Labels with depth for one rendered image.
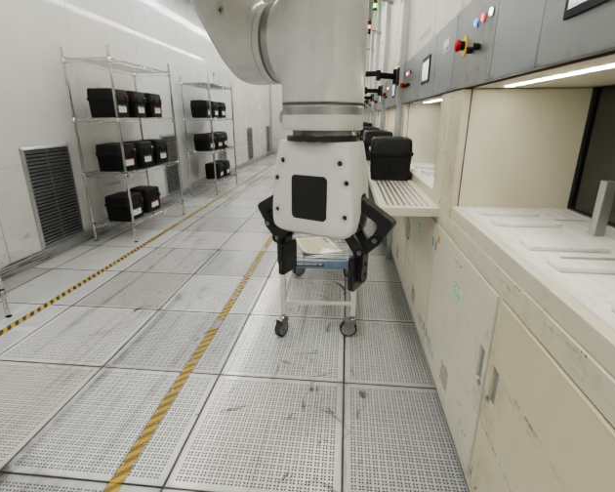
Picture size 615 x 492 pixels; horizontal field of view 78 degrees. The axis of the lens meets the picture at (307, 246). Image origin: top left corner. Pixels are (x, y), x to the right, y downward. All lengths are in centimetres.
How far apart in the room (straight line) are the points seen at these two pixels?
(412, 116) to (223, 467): 251
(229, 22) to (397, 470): 146
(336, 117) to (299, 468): 135
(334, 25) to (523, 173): 137
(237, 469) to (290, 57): 141
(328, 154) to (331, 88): 6
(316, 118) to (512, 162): 134
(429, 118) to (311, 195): 272
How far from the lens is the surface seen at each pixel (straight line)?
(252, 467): 158
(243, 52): 43
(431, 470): 162
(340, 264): 203
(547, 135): 170
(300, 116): 38
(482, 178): 163
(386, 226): 40
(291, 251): 47
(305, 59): 38
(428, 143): 310
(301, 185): 40
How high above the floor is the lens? 118
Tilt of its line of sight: 19 degrees down
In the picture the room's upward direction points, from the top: straight up
